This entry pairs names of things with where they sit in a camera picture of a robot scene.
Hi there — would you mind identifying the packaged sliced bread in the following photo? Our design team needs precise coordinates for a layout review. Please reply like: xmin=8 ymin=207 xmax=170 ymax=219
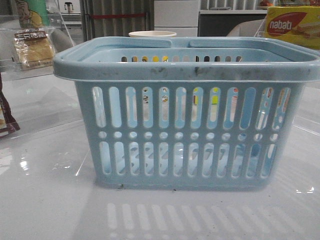
xmin=13 ymin=28 xmax=55 ymax=71

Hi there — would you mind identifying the light blue plastic basket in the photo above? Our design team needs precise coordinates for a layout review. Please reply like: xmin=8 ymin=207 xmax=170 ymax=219
xmin=53 ymin=37 xmax=320 ymax=191

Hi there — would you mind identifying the patterned paper cup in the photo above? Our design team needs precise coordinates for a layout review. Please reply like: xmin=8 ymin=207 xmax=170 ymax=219
xmin=128 ymin=30 xmax=177 ymax=38

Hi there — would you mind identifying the clear acrylic display shelf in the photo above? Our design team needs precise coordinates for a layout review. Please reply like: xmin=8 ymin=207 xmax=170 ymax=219
xmin=0 ymin=15 xmax=82 ymax=142

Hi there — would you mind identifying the maroon cracker snack packet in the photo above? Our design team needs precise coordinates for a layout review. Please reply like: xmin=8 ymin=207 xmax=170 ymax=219
xmin=0 ymin=77 xmax=21 ymax=139

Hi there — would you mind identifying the green cartoon canister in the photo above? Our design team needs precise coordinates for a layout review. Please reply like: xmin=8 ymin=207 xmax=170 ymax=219
xmin=15 ymin=0 xmax=50 ymax=29

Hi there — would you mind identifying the yellow nabati wafer box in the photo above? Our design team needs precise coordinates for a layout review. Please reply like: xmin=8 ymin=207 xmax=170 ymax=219
xmin=263 ymin=6 xmax=320 ymax=50

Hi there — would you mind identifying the clear acrylic right stand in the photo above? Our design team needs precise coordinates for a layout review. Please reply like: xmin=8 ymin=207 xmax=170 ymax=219
xmin=255 ymin=17 xmax=320 ymax=62

